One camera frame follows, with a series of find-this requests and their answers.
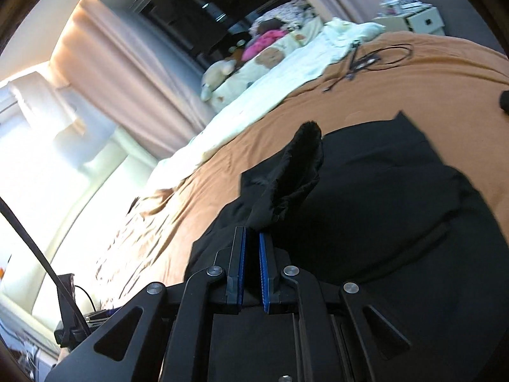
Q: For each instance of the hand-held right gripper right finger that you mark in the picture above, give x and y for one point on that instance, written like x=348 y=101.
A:
x=264 y=274

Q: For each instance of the dark window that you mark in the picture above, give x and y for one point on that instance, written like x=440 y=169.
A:
x=191 y=4

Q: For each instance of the black garment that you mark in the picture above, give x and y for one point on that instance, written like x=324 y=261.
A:
x=377 y=207

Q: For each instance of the bear print cream pillow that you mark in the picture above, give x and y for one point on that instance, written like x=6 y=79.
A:
x=274 y=56

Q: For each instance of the floral cloth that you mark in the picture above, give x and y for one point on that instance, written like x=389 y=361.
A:
x=292 y=10

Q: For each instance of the brown bed sheet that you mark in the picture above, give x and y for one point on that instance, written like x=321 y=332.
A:
x=397 y=87

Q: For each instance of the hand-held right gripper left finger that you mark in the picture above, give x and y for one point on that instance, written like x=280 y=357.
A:
x=240 y=270

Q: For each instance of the pink cloth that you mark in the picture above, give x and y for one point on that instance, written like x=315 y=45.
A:
x=264 y=41

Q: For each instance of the cream blanket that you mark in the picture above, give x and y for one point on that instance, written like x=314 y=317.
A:
x=278 y=83

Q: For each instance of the white nightstand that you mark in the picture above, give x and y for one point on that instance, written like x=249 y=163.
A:
x=421 y=18

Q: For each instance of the cream stuffed toy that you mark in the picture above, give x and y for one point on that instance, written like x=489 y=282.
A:
x=216 y=73

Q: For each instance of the small black object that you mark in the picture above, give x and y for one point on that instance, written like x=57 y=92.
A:
x=505 y=101

